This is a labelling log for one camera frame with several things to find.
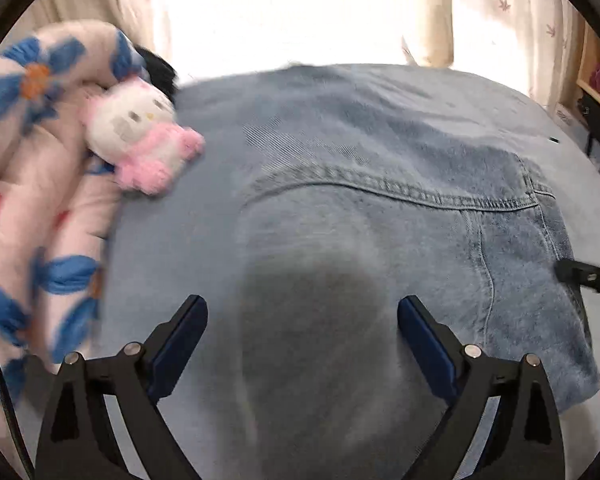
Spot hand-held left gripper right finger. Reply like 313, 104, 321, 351
397, 295, 566, 480

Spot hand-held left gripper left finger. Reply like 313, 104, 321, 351
34, 294, 209, 480

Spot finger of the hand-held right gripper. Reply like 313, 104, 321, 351
554, 258, 600, 303

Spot blue denim jacket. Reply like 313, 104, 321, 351
99, 62, 600, 480

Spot wooden shelf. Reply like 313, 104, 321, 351
574, 24, 600, 122

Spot pink floral blanket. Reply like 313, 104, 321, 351
0, 19, 177, 480

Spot pink white plush toy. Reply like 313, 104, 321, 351
81, 77, 207, 197

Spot cream leaf print curtain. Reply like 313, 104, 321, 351
399, 0, 587, 112
27, 0, 177, 87

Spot black cloth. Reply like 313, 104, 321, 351
131, 44, 182, 107

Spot black cable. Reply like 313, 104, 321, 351
0, 319, 35, 480

